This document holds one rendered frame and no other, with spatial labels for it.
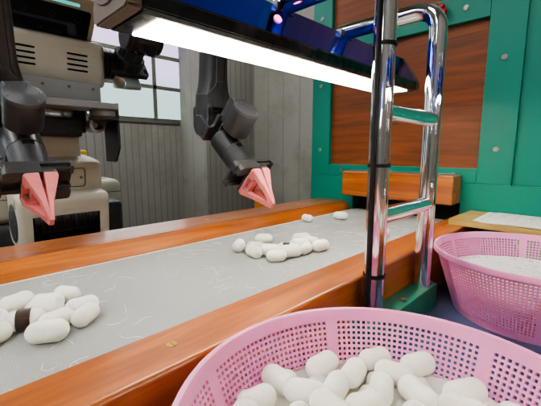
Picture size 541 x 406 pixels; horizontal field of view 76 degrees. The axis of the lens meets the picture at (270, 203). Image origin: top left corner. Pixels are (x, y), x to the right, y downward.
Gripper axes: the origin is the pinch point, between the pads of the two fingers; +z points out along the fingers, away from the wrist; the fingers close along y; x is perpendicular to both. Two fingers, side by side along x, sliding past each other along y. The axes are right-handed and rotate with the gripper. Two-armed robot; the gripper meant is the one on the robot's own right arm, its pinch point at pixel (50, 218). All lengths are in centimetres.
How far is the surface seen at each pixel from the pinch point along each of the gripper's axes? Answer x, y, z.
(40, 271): 3.2, -2.6, 6.7
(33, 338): -11.4, -7.7, 22.3
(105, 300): -6.6, 0.6, 18.7
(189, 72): 110, 195, -251
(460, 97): -37, 80, 9
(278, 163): 136, 258, -141
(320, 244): -11.8, 34.6, 22.7
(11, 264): 3.1, -5.6, 4.8
